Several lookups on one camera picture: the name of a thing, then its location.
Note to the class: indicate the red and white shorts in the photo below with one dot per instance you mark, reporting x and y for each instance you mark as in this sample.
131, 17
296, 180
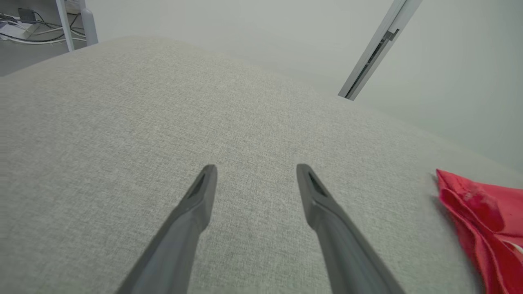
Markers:
490, 212

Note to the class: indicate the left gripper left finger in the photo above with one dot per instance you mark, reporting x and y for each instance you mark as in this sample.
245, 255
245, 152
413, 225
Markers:
179, 245

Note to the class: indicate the white power strip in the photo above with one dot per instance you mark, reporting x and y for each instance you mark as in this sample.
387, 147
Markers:
16, 29

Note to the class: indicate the grey rounded foot cap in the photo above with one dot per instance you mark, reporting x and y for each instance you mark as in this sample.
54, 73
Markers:
90, 24

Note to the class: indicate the black power adapter box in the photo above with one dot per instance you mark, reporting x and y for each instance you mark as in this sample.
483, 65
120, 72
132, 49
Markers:
27, 15

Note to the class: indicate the grey fabric sofa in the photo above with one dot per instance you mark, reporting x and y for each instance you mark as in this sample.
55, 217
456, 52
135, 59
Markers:
122, 122

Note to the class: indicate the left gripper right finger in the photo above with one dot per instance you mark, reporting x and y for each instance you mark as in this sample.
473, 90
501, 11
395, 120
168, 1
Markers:
347, 253

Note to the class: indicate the white metal upright post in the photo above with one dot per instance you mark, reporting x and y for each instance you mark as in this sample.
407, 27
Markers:
64, 24

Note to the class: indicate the grey metal partition post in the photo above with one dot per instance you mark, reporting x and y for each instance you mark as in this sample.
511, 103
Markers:
376, 45

